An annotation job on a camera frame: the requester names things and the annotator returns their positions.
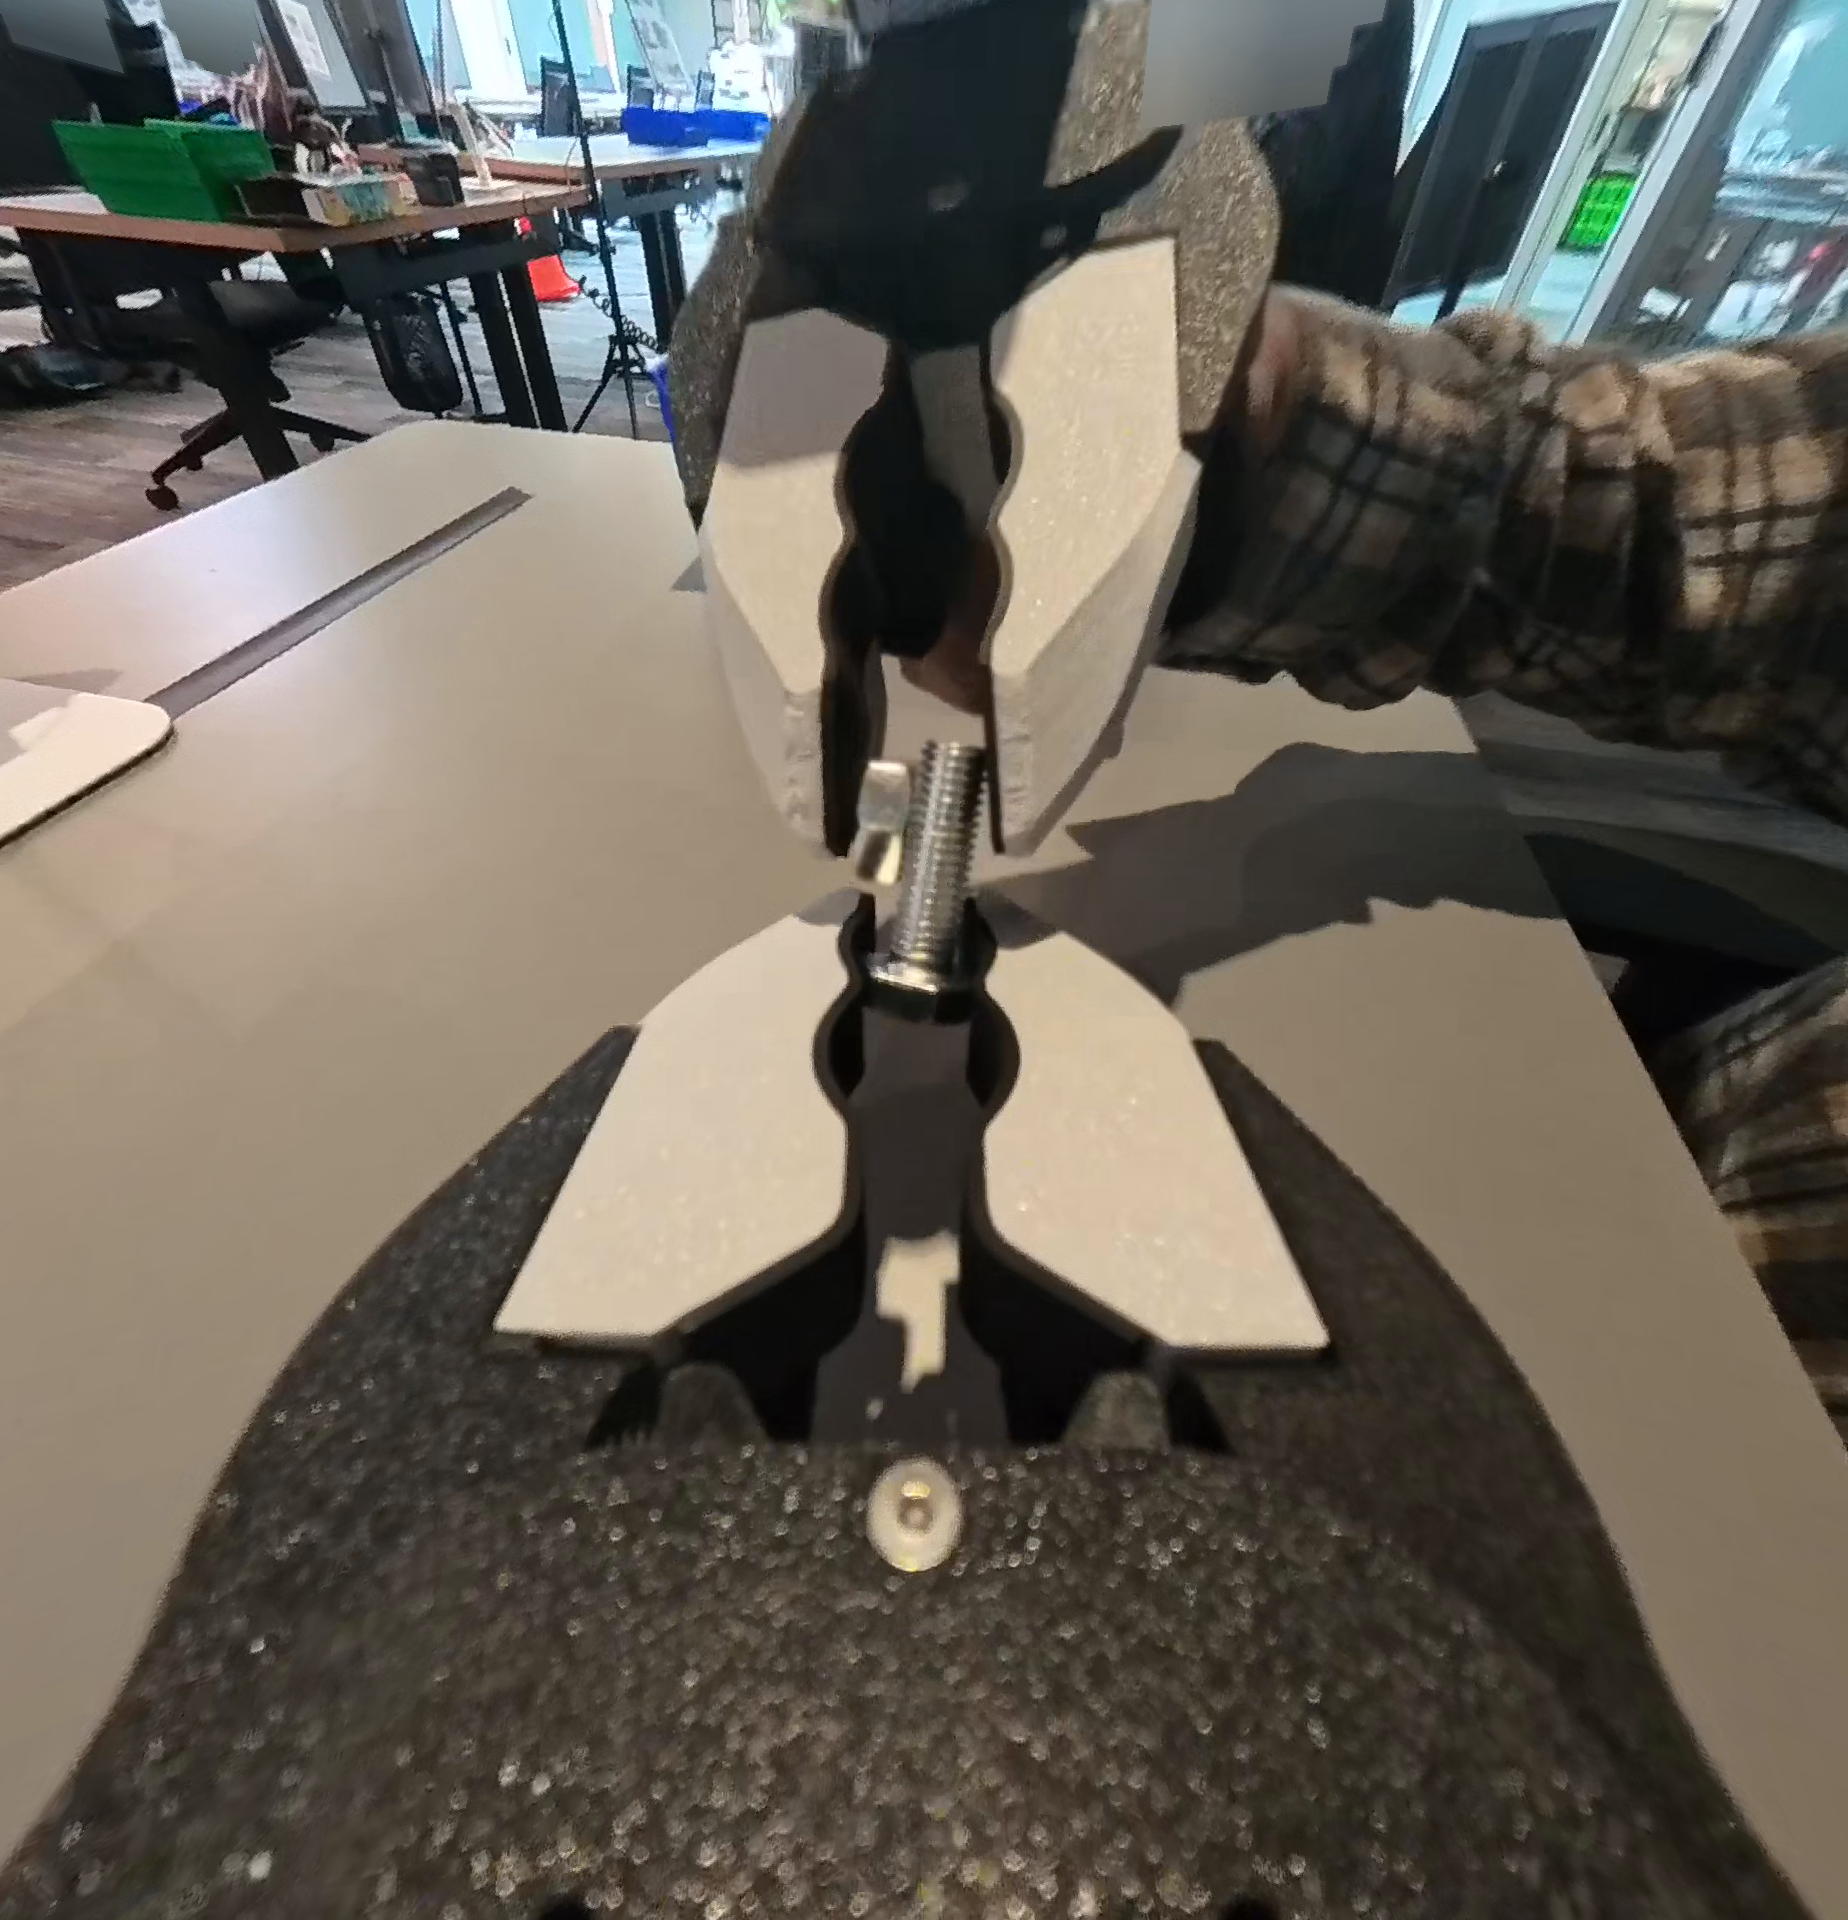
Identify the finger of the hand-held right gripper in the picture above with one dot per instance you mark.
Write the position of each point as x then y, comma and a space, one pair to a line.
770, 527
1107, 494

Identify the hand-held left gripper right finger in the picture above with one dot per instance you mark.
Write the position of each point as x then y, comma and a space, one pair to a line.
1147, 1183

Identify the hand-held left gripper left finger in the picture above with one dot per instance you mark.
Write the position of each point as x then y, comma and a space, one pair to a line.
685, 1183

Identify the blue plastic bin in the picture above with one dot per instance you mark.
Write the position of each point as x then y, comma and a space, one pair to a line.
662, 401

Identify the silver hex nut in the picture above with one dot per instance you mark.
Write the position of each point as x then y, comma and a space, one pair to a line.
879, 826

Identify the silver hex bolt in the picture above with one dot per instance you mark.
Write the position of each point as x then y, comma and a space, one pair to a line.
933, 856

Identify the person's right forearm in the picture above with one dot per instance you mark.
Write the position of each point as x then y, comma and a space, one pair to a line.
1540, 527

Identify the person's right hand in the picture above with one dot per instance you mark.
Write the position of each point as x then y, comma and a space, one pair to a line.
948, 671

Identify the blue bins on desk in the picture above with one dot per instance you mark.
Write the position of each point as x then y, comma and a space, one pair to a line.
668, 127

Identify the wooden desk with black legs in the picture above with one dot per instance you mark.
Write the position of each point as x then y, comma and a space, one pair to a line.
260, 227
638, 162

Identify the orange traffic cone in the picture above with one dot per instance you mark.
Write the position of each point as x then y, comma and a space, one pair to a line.
547, 277

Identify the black tripod light stand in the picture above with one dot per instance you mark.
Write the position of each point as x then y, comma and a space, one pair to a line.
603, 227

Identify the black office chair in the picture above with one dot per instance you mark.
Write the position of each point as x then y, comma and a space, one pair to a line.
247, 379

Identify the black monitor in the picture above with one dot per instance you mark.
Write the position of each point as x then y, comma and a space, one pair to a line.
308, 56
397, 42

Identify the person's plaid shirt torso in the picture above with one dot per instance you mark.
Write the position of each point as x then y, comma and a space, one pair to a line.
1792, 1197

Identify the green plastic bins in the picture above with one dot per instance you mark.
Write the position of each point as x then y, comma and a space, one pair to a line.
159, 162

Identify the white base board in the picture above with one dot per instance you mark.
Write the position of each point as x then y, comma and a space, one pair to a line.
53, 749

